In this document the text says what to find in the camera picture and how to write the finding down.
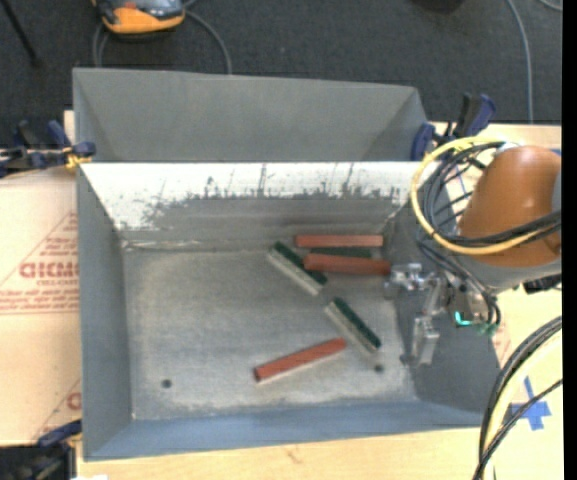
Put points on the brown cardboard board, red print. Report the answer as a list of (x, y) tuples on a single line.
[(28, 328)]

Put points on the grey metal bin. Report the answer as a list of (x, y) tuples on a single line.
[(208, 328)]

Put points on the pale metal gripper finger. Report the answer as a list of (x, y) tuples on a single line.
[(424, 340), (408, 279)]

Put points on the black cylinder on white bracket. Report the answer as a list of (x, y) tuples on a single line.
[(543, 284)]

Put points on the dark green flat block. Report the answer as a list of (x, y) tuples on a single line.
[(299, 268), (345, 252), (355, 325)]

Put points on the red-brown flat block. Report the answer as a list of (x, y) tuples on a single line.
[(348, 264), (339, 241), (300, 360)]

